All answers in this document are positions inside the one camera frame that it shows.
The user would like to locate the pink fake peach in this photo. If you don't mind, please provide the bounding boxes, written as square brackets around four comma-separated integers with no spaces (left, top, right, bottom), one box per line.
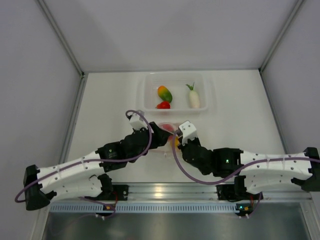
[161,123,176,133]

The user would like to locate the clear zip top bag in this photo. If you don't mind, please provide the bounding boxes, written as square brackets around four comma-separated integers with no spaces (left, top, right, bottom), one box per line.
[151,122,182,159]

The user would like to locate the red fake apple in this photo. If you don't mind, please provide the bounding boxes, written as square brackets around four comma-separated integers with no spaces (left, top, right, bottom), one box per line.
[156,101,171,109]

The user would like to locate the green fake avocado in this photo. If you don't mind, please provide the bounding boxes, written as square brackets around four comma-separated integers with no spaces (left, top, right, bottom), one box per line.
[157,85,173,103]

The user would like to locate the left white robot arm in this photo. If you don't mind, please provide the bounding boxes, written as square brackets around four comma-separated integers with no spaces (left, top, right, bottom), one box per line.
[23,122,172,211]

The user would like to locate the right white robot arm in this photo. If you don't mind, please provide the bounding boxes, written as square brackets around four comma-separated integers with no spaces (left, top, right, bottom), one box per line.
[178,138,320,199]

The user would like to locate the yellow fake banana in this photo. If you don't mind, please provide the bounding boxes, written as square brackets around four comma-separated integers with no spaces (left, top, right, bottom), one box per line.
[170,137,180,149]

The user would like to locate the clear plastic perforated bin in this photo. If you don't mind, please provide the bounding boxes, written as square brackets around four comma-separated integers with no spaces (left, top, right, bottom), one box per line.
[136,71,213,116]

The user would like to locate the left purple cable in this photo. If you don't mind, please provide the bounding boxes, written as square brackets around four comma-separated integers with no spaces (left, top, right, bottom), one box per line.
[14,109,154,203]

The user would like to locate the purple cable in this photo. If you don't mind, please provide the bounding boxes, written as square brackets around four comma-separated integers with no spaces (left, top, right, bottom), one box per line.
[14,109,154,203]
[171,129,320,186]

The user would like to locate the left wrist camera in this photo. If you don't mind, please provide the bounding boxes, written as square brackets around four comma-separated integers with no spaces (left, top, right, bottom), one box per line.
[125,110,148,131]

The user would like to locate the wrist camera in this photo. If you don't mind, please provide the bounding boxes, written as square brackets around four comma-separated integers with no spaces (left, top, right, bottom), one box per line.
[177,120,198,146]
[125,110,148,131]

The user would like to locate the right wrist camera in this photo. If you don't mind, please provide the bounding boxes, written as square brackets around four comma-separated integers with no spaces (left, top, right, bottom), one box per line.
[177,120,198,146]

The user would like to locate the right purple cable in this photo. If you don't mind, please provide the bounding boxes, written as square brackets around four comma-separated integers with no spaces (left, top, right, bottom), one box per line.
[171,129,320,186]

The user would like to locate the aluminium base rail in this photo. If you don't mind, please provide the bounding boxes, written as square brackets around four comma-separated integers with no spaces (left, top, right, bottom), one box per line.
[49,181,308,201]

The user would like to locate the white slotted cable duct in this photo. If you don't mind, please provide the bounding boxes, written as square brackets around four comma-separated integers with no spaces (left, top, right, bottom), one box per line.
[49,202,249,214]

